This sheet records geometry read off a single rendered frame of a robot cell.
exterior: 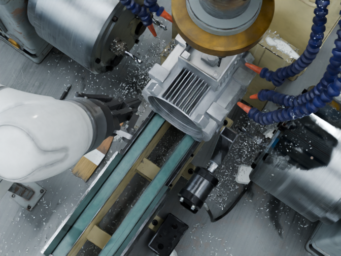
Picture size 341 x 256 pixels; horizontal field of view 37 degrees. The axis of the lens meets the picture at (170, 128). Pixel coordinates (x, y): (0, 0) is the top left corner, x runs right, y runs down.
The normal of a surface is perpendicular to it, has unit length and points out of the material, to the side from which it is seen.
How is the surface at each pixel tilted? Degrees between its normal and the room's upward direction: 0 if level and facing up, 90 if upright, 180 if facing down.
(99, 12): 17
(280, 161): 43
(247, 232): 0
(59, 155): 74
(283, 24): 90
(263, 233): 0
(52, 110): 56
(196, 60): 0
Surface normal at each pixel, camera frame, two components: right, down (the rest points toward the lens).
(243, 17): 0.00, -0.26
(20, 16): 0.82, 0.55
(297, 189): -0.49, 0.53
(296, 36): -0.58, 0.79
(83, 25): -0.33, 0.25
